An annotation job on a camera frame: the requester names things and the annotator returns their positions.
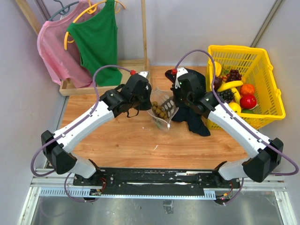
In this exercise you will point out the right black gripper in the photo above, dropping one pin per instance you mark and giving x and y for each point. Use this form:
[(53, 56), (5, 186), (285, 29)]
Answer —
[(175, 92)]

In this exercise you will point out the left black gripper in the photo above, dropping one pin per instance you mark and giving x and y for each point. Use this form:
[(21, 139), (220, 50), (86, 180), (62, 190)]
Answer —
[(147, 105)]

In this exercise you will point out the brown longan fruit bunch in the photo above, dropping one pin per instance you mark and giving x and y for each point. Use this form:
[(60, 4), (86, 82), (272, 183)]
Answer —
[(159, 111)]

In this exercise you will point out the clear zip top bag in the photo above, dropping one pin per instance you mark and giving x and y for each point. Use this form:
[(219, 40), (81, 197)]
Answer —
[(163, 108)]

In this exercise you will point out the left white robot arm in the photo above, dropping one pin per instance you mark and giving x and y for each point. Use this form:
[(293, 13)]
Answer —
[(58, 146)]

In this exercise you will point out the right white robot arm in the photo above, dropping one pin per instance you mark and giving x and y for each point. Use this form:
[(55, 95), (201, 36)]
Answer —
[(263, 153)]

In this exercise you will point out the green tank top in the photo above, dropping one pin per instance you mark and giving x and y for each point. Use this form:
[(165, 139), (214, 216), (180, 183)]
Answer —
[(96, 39)]

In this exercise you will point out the wooden clothes rack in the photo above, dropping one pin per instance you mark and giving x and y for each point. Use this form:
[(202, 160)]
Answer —
[(67, 88)]

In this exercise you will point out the dark navy cloth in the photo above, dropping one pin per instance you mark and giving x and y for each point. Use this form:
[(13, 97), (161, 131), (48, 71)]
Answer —
[(184, 113)]

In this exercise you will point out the black grape bunch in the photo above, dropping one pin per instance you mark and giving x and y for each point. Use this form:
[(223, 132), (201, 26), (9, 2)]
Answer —
[(227, 95)]

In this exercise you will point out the yellow banana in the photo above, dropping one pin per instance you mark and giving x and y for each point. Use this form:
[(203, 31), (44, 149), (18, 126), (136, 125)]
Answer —
[(233, 86)]

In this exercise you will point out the dark purple grape bunch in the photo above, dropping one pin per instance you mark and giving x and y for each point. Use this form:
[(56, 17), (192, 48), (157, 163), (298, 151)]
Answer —
[(234, 75)]

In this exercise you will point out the yellow lemon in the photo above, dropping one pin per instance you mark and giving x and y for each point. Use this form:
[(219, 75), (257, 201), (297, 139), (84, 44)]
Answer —
[(235, 107)]

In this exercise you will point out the green lime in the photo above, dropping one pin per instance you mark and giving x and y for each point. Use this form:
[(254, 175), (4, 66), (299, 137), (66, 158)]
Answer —
[(248, 111)]

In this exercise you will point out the orange fruit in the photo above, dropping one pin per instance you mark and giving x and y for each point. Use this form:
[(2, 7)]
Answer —
[(247, 89)]

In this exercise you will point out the red apple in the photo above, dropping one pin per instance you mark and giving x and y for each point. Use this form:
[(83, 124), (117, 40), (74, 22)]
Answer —
[(248, 102)]

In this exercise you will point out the yellow plastic basket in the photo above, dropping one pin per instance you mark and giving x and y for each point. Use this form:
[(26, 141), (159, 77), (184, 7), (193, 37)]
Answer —
[(255, 66)]

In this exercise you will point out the pink shirt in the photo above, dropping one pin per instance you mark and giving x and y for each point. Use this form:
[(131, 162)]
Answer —
[(63, 64)]

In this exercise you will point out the grey clothes hanger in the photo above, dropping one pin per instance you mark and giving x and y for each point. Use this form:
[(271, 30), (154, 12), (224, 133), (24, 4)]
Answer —
[(64, 9)]

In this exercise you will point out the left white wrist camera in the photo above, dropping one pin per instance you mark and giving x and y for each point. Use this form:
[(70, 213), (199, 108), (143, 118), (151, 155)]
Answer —
[(142, 75)]

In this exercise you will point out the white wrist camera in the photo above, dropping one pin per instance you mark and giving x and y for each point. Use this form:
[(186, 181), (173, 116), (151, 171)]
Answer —
[(178, 73), (142, 75)]

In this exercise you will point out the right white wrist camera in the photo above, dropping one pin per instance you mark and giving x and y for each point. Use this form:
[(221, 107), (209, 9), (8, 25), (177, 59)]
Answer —
[(178, 73)]

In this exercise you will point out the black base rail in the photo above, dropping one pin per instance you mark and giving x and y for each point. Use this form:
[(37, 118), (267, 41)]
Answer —
[(156, 182)]

